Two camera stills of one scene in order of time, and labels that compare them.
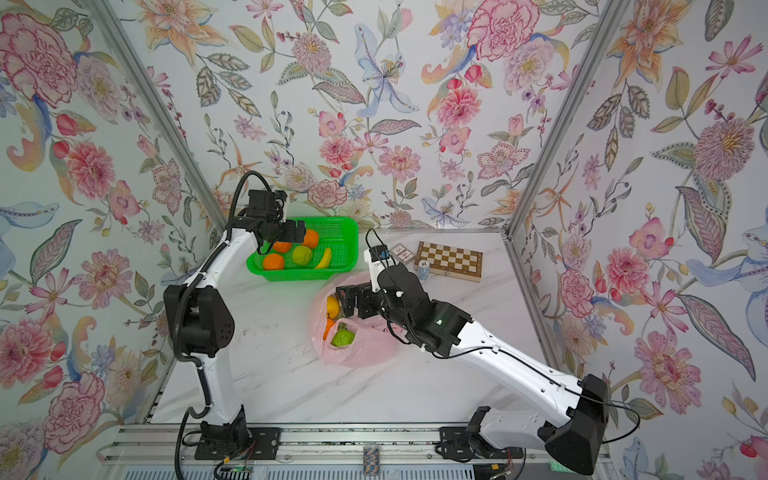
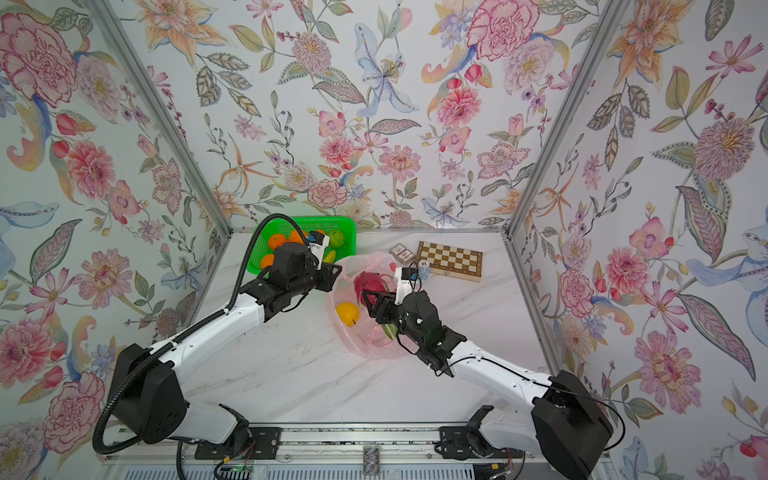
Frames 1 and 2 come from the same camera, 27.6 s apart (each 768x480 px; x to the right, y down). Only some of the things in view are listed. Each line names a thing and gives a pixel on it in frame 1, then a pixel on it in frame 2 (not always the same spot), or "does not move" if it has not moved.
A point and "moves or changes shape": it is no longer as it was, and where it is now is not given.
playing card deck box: [402, 254] does not move
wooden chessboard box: [450, 261] does not move
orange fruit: [273, 262] does not move
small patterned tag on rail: [371, 459] does not move
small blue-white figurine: [424, 269] does not move
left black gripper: [288, 231] -> [327, 276]
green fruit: [342, 338] -> [337, 239]
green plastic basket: [339, 234] does not move
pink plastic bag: [375, 342] moves or changes shape
